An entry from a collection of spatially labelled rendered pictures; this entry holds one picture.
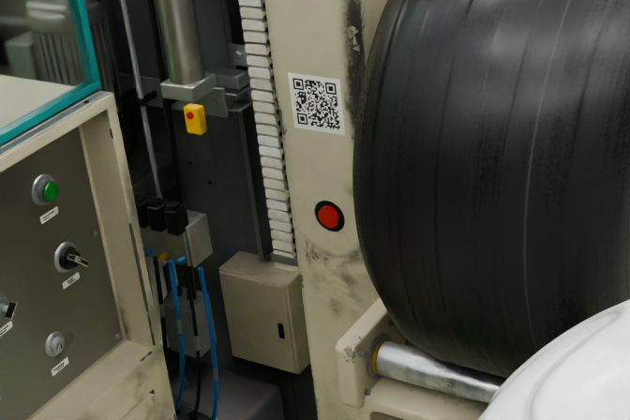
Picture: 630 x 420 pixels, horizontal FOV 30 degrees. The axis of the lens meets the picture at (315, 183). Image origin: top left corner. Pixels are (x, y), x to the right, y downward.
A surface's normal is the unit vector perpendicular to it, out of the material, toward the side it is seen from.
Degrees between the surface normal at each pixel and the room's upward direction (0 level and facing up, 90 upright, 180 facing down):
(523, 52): 49
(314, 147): 90
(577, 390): 25
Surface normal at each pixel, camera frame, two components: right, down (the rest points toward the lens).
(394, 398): -0.11, -0.89
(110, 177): -0.52, 0.44
